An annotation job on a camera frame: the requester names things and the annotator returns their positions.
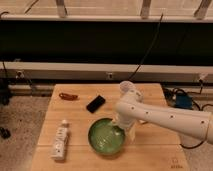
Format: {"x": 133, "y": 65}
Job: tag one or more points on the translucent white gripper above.
{"x": 130, "y": 135}

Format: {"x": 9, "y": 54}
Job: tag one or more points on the green ceramic bowl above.
{"x": 105, "y": 138}

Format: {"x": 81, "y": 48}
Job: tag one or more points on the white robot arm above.
{"x": 197, "y": 124}

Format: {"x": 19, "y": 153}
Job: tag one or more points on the black rectangular phone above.
{"x": 95, "y": 104}

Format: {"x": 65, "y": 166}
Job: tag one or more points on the clear plastic cup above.
{"x": 125, "y": 86}

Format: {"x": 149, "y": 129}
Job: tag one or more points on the blue box on floor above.
{"x": 183, "y": 101}

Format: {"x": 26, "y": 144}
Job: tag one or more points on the white tube bottle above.
{"x": 60, "y": 140}

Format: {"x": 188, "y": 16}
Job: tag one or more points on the red-brown sausage toy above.
{"x": 68, "y": 97}

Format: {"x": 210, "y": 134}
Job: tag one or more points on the black object on floor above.
{"x": 4, "y": 133}

